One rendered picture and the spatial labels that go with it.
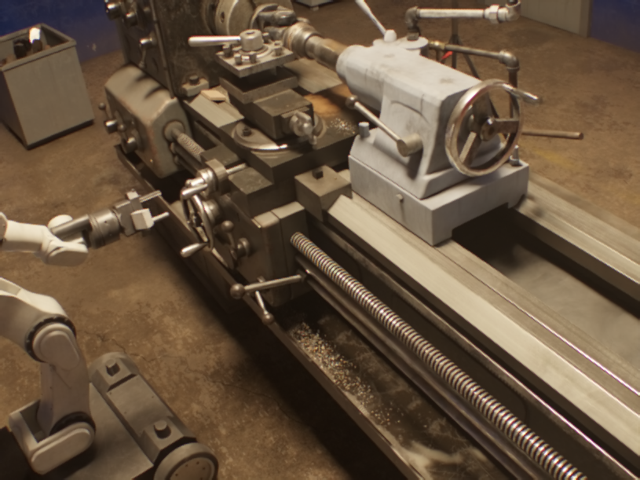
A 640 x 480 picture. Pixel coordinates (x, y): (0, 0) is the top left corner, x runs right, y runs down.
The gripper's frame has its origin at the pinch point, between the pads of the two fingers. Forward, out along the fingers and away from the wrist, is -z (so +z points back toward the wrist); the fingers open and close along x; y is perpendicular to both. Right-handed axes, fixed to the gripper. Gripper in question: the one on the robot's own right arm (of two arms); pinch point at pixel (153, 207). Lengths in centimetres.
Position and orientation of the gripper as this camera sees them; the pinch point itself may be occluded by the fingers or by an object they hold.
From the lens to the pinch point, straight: 187.7
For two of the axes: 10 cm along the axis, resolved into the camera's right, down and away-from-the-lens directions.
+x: -2.9, -9.2, -2.7
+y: -4.4, -1.2, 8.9
